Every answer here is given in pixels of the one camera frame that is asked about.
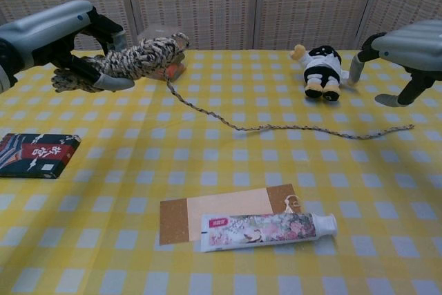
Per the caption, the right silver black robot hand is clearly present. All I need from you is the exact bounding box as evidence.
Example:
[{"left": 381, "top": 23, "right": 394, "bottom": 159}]
[{"left": 347, "top": 19, "right": 442, "bottom": 106}]

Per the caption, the bamboo folding screen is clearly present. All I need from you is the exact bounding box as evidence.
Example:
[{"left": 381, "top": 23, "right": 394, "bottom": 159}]
[{"left": 0, "top": 0, "right": 442, "bottom": 51}]

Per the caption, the yellow checkered tablecloth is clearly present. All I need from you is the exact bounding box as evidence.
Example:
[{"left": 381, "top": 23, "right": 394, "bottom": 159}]
[{"left": 0, "top": 48, "right": 442, "bottom": 295}]

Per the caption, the brown cardboard card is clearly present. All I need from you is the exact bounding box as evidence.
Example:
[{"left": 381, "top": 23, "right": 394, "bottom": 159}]
[{"left": 159, "top": 184, "right": 304, "bottom": 246}]

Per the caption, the clear cube box with blocks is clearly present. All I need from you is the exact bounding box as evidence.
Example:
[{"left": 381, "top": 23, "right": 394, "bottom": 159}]
[{"left": 143, "top": 25, "right": 189, "bottom": 84}]

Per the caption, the black white plush doll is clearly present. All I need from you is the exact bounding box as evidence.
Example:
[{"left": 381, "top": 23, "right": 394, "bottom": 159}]
[{"left": 289, "top": 44, "right": 349, "bottom": 102}]

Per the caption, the floral toothpaste tube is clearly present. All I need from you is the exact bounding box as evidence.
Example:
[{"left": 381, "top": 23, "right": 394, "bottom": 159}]
[{"left": 199, "top": 212, "right": 338, "bottom": 254}]

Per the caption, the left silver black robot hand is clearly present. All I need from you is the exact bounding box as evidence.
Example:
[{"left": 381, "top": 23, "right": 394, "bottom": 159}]
[{"left": 0, "top": 0, "right": 134, "bottom": 94}]

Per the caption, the dark printed flat box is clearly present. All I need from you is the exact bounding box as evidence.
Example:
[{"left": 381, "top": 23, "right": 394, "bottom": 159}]
[{"left": 0, "top": 132, "right": 82, "bottom": 180}]

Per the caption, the braided multicolour rope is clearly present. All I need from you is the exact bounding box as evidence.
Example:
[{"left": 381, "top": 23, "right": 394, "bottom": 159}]
[{"left": 50, "top": 32, "right": 415, "bottom": 141}]

